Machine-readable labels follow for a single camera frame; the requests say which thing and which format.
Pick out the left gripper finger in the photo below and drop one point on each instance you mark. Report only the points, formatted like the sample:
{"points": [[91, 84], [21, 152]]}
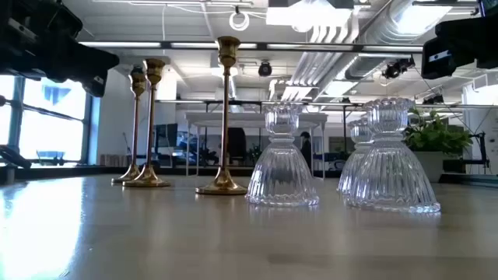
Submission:
{"points": [[89, 60]]}

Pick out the tall brass candlestick holder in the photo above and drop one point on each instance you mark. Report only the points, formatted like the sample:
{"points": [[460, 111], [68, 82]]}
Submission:
{"points": [[154, 72], [138, 81], [228, 50]]}

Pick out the clear ribbed glass candle holder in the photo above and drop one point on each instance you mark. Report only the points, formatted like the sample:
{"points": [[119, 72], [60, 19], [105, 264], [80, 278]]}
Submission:
{"points": [[282, 171], [391, 175], [352, 167]]}

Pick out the green plant in white pot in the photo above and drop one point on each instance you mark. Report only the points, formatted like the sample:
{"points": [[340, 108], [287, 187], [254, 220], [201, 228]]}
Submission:
{"points": [[432, 136]]}

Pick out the black background monitor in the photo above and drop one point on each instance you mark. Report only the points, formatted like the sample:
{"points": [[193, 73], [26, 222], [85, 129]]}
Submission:
{"points": [[166, 135]]}

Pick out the person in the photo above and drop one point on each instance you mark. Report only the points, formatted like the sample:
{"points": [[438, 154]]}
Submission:
{"points": [[306, 151]]}

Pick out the black overhead dome camera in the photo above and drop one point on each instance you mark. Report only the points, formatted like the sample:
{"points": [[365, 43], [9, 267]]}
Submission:
{"points": [[265, 70]]}

